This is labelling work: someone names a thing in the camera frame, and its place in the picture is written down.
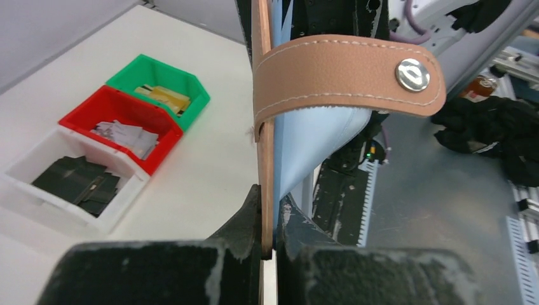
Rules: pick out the black cards stack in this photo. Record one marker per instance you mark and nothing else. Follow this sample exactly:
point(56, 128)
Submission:
point(84, 184)

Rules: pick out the red plastic bin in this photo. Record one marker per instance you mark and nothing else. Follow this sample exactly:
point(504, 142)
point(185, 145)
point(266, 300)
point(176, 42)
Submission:
point(108, 104)

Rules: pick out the silver cards stack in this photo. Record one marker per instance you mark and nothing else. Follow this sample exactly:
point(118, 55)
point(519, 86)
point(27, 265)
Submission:
point(136, 139)

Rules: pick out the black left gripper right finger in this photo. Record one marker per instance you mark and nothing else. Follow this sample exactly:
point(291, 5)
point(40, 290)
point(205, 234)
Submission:
point(312, 268)

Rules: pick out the white plastic bin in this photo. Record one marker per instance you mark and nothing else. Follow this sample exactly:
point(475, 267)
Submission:
point(19, 195)

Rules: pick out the black cloth pile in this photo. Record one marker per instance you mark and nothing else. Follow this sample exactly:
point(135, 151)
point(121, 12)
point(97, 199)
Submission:
point(499, 128)

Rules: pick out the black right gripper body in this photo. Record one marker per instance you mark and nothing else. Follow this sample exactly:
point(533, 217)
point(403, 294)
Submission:
point(364, 18)

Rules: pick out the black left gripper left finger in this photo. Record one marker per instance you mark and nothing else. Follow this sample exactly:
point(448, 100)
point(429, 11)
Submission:
point(225, 268)

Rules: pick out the green plastic bin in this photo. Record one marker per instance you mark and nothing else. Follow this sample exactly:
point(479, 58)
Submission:
point(144, 70)

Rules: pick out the gold cards stack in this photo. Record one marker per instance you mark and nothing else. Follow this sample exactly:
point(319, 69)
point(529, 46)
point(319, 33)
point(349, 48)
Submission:
point(176, 102)

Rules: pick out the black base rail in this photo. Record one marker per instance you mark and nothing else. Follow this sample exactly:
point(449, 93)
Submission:
point(338, 202)

